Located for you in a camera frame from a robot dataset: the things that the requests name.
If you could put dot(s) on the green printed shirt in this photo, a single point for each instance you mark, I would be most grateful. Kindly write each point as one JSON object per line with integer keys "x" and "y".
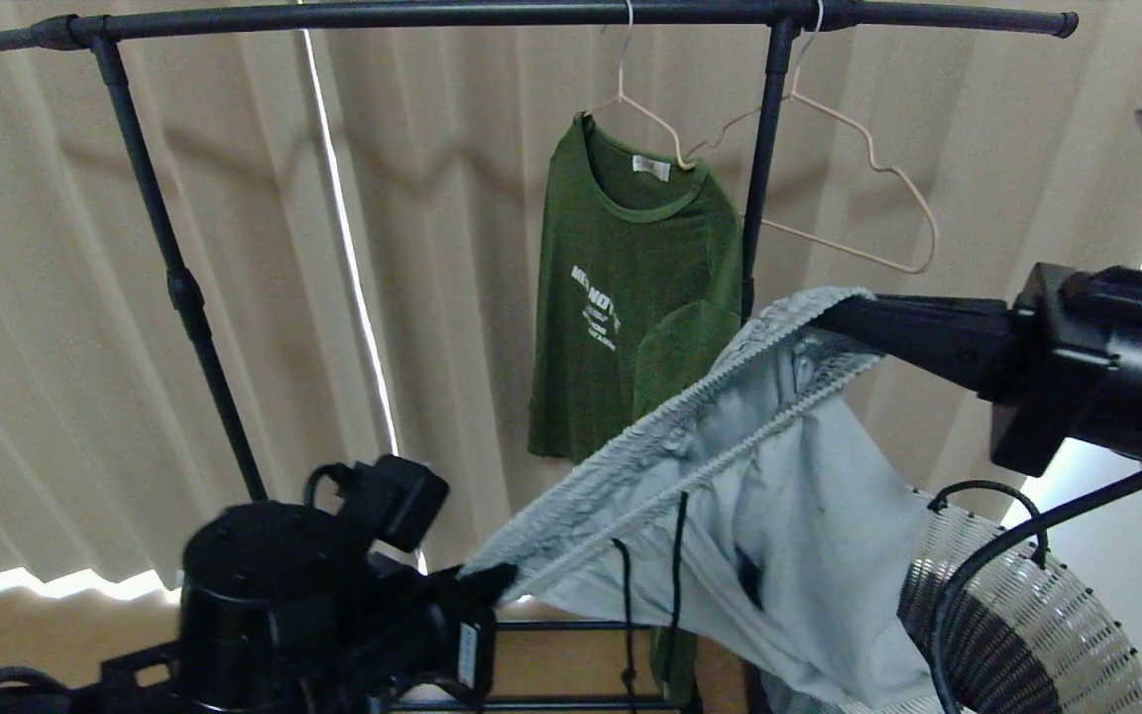
{"x": 630, "y": 297}

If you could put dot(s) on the pink clothes hanger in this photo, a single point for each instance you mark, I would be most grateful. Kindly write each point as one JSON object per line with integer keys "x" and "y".
{"x": 650, "y": 117}
{"x": 829, "y": 110}

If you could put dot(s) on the pale grey garment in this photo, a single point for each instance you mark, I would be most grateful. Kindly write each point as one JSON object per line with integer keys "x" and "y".
{"x": 809, "y": 555}

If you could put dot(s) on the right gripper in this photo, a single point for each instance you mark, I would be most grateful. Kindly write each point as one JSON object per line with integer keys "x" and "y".
{"x": 1106, "y": 367}

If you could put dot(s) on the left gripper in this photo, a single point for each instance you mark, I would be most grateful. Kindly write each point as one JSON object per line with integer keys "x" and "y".
{"x": 422, "y": 635}

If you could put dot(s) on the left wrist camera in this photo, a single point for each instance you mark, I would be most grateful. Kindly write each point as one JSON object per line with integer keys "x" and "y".
{"x": 393, "y": 501}

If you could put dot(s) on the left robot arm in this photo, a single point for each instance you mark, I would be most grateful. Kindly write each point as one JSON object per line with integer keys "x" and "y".
{"x": 264, "y": 595}

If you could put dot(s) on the black clothes rack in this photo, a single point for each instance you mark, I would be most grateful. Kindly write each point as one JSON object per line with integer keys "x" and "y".
{"x": 432, "y": 16}

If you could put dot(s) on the white laundry basket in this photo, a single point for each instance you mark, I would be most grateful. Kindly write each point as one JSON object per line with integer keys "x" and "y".
{"x": 1057, "y": 615}

